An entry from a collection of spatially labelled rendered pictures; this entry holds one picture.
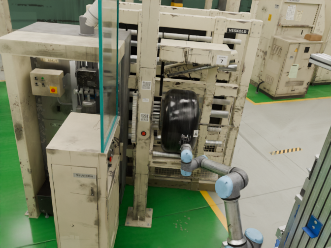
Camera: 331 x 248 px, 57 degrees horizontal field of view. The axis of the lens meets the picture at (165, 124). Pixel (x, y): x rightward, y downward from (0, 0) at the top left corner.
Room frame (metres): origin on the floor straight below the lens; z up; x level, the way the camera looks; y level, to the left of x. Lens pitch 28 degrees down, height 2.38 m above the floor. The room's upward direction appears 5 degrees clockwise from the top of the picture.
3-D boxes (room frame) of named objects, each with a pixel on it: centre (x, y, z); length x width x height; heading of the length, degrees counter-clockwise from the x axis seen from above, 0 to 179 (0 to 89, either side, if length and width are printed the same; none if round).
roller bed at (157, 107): (2.76, 0.15, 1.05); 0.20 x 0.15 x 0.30; 91
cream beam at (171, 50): (2.68, -0.19, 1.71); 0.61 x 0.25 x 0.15; 91
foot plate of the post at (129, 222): (2.36, 0.18, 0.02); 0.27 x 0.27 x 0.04; 1
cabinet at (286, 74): (6.48, -2.56, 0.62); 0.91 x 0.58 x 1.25; 113
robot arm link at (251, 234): (1.37, -0.61, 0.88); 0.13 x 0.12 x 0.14; 129
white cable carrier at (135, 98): (2.32, 0.27, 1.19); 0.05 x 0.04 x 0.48; 1
